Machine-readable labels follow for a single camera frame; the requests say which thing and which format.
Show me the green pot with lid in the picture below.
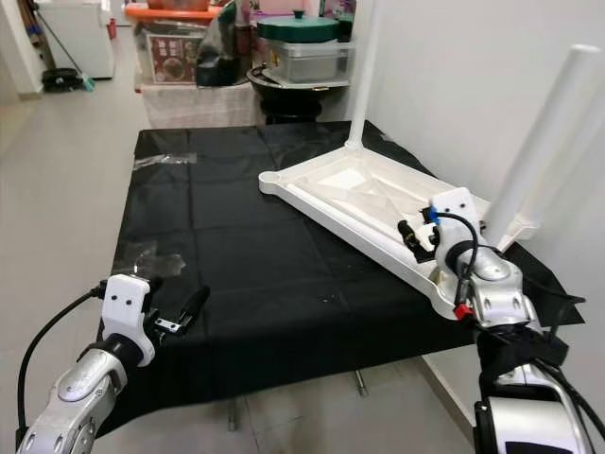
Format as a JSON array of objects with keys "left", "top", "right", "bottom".
[{"left": 257, "top": 11, "right": 341, "bottom": 44}]

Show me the black round robot vacuum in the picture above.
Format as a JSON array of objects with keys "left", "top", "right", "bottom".
[{"left": 43, "top": 69, "right": 81, "bottom": 93}]

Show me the mop with green head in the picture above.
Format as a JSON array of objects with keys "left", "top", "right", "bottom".
[{"left": 19, "top": 0, "right": 97, "bottom": 93}]

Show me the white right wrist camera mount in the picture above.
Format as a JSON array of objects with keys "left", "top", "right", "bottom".
[{"left": 430, "top": 187, "right": 480, "bottom": 266}]

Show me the large silver metal pot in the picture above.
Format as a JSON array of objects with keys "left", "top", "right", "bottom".
[{"left": 147, "top": 0, "right": 214, "bottom": 12}]

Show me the orange plastic tray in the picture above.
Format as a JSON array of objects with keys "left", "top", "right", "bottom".
[{"left": 125, "top": 5, "right": 218, "bottom": 25}]

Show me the black wooden stool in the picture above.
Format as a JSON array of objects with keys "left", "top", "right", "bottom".
[{"left": 260, "top": 95, "right": 322, "bottom": 124}]

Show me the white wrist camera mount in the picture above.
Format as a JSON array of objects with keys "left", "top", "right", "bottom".
[
  {"left": 101, "top": 274, "right": 155, "bottom": 365},
  {"left": 430, "top": 187, "right": 480, "bottom": 266}
]

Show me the white plastic children table top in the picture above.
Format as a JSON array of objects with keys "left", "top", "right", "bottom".
[{"left": 258, "top": 142, "right": 545, "bottom": 318}]

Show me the brown printed carton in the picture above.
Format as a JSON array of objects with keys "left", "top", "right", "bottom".
[{"left": 149, "top": 30, "right": 201, "bottom": 84}]

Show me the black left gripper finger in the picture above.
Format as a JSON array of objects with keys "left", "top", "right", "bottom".
[{"left": 178, "top": 287, "right": 212, "bottom": 331}]

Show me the black plastic bag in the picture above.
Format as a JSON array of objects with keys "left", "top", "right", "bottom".
[{"left": 197, "top": 0, "right": 251, "bottom": 88}]

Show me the black plastic table cover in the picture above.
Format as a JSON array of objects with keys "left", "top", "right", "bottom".
[{"left": 99, "top": 121, "right": 587, "bottom": 436}]

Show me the crumpled clear plastic bag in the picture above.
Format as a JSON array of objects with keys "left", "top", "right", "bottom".
[{"left": 115, "top": 241, "right": 188, "bottom": 280}]

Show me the clear plastic film strip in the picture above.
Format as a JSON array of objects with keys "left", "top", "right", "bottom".
[{"left": 134, "top": 151, "right": 198, "bottom": 169}]

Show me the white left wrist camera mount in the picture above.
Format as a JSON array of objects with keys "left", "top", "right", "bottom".
[{"left": 101, "top": 274, "right": 155, "bottom": 365}]

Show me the black round wok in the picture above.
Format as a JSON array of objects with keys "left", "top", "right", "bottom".
[{"left": 246, "top": 66, "right": 351, "bottom": 100}]

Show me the white chest freezer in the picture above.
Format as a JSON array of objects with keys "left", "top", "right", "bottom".
[{"left": 38, "top": 0, "right": 114, "bottom": 81}]

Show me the dark printed flat box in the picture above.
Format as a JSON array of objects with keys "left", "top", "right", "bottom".
[{"left": 317, "top": 0, "right": 358, "bottom": 39}]

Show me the clear plastic container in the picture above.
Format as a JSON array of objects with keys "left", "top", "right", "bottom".
[{"left": 263, "top": 40, "right": 355, "bottom": 84}]

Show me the translucent storage box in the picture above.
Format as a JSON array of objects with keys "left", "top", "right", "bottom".
[{"left": 142, "top": 80, "right": 261, "bottom": 131}]

